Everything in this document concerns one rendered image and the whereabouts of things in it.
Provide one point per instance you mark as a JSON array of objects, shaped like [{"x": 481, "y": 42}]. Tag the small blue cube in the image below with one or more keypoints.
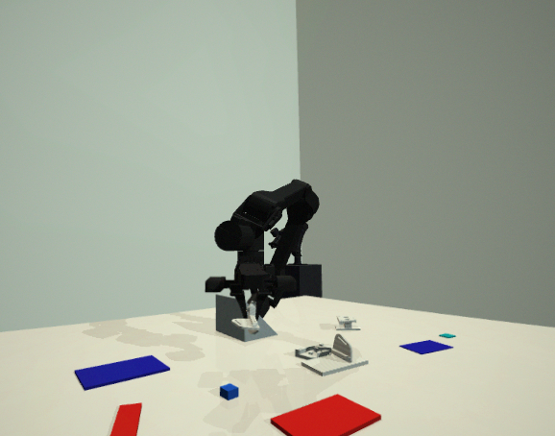
[{"x": 229, "y": 391}]

